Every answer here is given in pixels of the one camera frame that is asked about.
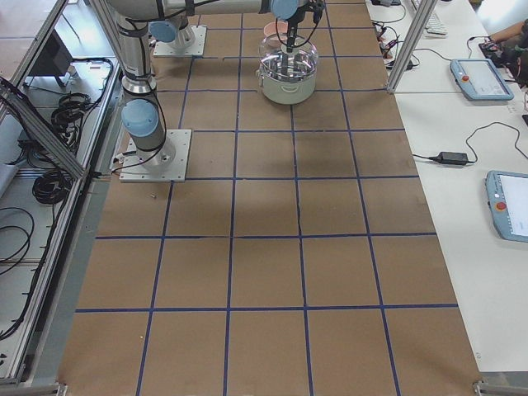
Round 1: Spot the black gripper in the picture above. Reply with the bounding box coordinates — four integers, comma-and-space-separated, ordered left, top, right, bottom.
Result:
286, 12, 305, 53

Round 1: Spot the glass pot lid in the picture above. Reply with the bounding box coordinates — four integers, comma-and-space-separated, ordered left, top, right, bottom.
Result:
259, 34, 318, 83

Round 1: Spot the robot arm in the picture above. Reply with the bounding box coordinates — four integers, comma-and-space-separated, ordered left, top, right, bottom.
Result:
102, 1, 325, 168
148, 16, 196, 54

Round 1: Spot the pale green electric pot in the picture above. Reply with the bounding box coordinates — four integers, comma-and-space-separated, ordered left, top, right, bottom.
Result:
256, 69, 316, 105

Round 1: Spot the pink bowl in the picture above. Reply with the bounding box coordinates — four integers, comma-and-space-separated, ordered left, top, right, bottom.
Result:
263, 21, 288, 42

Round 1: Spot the blue teach pendant far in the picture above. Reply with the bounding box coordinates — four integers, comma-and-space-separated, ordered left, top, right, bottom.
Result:
450, 59, 514, 101

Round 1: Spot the blue teach pendant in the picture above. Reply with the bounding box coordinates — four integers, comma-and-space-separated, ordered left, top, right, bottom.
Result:
450, 59, 514, 101
485, 170, 527, 243

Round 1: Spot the blue teach pendant near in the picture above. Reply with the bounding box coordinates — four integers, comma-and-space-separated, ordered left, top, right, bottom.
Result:
485, 170, 527, 243

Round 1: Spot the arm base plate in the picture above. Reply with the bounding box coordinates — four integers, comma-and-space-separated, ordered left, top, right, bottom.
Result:
150, 23, 207, 58
119, 130, 192, 182

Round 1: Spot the aluminium frame post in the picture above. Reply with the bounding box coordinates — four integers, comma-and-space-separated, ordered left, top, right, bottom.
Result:
386, 0, 437, 94

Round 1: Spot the black power brick with cable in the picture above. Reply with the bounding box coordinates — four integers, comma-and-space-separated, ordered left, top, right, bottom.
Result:
412, 121, 527, 167

